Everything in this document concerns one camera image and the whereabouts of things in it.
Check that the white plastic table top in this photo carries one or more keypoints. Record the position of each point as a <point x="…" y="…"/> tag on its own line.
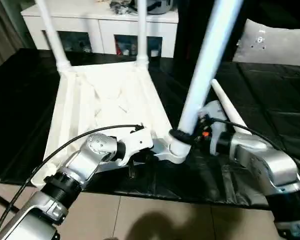
<point x="90" y="100"/>

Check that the grey round pot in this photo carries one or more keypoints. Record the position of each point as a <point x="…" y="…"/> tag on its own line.
<point x="160" y="6"/>

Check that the black cabinet with gold label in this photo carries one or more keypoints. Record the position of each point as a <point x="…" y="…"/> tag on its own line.
<point x="190" y="30"/>

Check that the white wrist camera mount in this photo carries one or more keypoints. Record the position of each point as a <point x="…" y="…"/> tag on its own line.
<point x="215" y="112"/>
<point x="137" y="142"/>

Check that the white sideboard cabinet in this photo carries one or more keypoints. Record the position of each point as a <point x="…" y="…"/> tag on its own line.
<point x="102" y="25"/>

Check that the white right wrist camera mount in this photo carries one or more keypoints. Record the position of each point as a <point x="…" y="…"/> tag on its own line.
<point x="215" y="112"/>

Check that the grey pillow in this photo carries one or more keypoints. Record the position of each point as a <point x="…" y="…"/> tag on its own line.
<point x="275" y="45"/>

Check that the white plastic table leg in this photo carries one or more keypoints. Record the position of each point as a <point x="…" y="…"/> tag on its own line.
<point x="142" y="32"/>
<point x="53" y="37"/>
<point x="227" y="105"/>
<point x="207" y="62"/>

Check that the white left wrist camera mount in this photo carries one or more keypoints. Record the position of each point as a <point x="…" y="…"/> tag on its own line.
<point x="137" y="142"/>

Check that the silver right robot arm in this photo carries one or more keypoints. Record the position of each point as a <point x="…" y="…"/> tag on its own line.
<point x="265" y="160"/>

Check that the black metal frame leg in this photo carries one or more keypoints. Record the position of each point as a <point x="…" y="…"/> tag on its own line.
<point x="2" y="200"/>

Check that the black clutter on sideboard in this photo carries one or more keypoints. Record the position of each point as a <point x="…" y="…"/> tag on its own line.
<point x="122" y="7"/>

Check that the grey curtain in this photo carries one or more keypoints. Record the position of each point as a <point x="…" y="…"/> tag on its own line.
<point x="5" y="32"/>

